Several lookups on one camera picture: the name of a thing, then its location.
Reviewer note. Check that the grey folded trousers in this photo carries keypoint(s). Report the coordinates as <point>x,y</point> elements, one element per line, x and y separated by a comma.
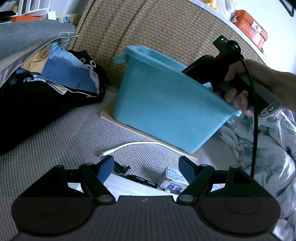
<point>21,40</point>

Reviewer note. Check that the white desktop file rack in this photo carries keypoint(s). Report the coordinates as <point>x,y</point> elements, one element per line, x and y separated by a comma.
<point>36,8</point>

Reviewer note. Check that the floral blue white blanket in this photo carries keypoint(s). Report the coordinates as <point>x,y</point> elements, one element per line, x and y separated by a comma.
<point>275,159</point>

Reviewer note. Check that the thin wooden board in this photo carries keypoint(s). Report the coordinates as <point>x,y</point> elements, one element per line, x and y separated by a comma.
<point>106,114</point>

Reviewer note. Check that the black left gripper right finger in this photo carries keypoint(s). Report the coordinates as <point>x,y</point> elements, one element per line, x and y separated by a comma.
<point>199,179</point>

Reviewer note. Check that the black pen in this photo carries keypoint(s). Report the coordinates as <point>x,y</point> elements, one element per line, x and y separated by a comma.
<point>142,181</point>

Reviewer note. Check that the turquoise plastic storage bin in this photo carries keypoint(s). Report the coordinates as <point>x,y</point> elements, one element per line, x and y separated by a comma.
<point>157,98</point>

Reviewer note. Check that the small white medicine box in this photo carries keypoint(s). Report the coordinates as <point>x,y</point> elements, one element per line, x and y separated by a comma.
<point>172,179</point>

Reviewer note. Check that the person right hand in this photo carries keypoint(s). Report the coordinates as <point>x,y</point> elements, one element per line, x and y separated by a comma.
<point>247,92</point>

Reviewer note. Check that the orange first aid box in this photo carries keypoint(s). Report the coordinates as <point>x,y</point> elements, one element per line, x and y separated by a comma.
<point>250,27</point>

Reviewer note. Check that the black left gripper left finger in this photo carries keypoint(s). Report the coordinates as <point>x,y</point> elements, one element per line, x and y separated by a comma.
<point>92,178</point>

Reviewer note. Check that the pile of folded clothes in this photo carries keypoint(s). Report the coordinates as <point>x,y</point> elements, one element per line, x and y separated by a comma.
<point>33,97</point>

